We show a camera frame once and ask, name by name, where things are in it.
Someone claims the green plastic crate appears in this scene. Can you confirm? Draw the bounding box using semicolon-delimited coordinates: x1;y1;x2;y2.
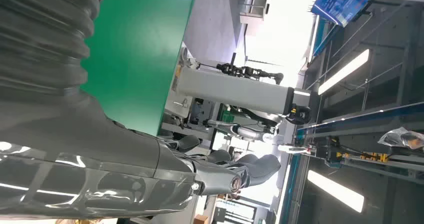
220;111;236;124

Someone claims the long ceiling light panel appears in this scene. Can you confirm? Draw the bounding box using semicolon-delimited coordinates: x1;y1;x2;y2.
307;169;365;214
317;48;371;96

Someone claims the blue banner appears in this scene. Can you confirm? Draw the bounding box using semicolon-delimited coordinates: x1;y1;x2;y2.
310;0;374;28

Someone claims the clear plastic bag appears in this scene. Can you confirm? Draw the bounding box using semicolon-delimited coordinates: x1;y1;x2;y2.
377;126;424;151

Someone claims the white robot pedestal with column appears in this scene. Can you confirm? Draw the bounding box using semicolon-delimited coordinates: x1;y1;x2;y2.
164;42;313;126

